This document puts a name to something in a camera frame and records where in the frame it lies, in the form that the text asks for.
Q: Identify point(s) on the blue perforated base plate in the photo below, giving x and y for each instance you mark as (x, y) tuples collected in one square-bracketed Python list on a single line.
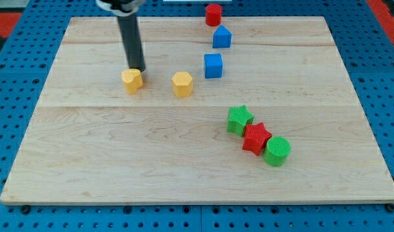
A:
[(364, 45)]

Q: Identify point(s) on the yellow heart block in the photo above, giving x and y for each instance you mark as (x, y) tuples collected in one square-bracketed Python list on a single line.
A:
[(132, 80)]

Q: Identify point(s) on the wooden board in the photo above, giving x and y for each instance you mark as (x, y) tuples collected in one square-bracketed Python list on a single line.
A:
[(90, 143)]

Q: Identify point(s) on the blue cube block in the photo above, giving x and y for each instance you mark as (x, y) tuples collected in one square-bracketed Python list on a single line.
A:
[(213, 65)]

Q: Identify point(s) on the red star block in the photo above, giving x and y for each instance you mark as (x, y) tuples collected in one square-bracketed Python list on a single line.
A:
[(255, 138)]

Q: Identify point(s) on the yellow hexagon block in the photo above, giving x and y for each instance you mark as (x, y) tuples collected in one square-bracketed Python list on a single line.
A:
[(182, 84)]

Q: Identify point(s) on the blue triangle block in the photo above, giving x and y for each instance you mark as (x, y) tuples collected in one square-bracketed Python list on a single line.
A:
[(221, 37)]

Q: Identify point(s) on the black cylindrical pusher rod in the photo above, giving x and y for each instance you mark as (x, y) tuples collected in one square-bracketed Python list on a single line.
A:
[(131, 39)]

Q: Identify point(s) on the green cylinder block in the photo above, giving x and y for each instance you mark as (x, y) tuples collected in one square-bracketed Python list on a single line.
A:
[(276, 151)]

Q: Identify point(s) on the green star block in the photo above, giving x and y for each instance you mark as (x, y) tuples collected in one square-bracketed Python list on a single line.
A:
[(238, 118)]

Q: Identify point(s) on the red cylinder block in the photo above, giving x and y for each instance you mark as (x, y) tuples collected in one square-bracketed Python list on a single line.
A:
[(213, 14)]

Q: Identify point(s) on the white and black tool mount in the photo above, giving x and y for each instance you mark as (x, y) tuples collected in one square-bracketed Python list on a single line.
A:
[(120, 7)]

